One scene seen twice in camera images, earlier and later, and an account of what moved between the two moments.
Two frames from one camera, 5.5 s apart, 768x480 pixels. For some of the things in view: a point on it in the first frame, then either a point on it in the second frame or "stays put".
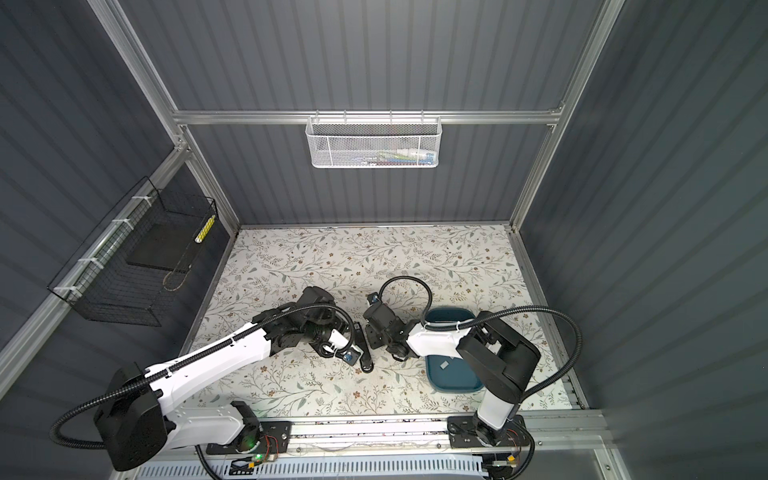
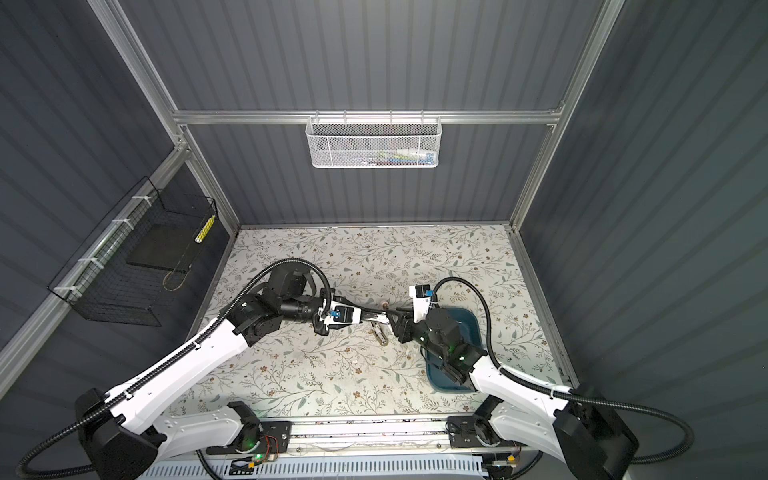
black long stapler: [363, 350] → [389, 311]
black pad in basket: [168, 246] stays put
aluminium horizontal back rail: [368, 116] stays put
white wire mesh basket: [369, 142] stays put
